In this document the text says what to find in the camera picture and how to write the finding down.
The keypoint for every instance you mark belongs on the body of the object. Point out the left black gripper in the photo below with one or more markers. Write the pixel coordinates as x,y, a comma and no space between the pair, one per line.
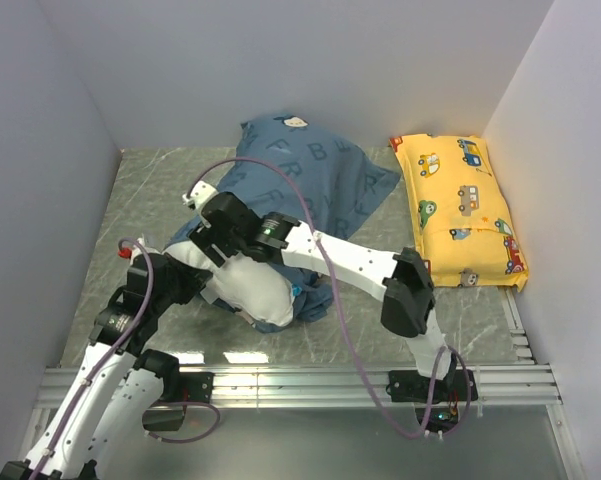
193,278

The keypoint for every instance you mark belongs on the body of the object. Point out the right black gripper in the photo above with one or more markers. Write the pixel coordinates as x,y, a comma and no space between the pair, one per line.
208,246

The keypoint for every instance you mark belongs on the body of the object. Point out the white pillow insert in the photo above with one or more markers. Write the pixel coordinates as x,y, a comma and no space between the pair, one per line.
260,294

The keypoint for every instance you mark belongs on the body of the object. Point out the blue cartoon letter pillowcase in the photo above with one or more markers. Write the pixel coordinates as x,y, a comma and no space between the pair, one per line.
294,167

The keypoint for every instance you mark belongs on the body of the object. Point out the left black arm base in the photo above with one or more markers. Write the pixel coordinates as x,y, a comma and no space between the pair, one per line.
184,409

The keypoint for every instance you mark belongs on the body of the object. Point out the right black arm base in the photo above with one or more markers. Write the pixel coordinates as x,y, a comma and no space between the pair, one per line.
407,386

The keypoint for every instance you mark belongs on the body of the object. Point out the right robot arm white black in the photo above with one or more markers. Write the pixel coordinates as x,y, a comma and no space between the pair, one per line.
400,281

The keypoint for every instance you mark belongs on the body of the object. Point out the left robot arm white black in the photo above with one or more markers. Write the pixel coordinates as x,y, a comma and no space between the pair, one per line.
119,379

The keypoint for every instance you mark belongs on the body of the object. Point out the yellow car print pillow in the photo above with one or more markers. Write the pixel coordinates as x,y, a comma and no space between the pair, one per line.
461,221

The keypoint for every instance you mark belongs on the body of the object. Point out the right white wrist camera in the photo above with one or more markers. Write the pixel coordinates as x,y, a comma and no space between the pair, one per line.
200,194

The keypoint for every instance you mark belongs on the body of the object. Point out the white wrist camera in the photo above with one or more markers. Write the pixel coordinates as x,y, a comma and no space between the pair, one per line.
129,249
200,194

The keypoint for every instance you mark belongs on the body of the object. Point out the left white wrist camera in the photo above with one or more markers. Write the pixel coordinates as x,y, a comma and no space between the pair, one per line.
129,249

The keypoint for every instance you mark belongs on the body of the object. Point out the aluminium mounting rail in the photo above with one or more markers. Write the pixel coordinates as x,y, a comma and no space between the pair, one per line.
325,386

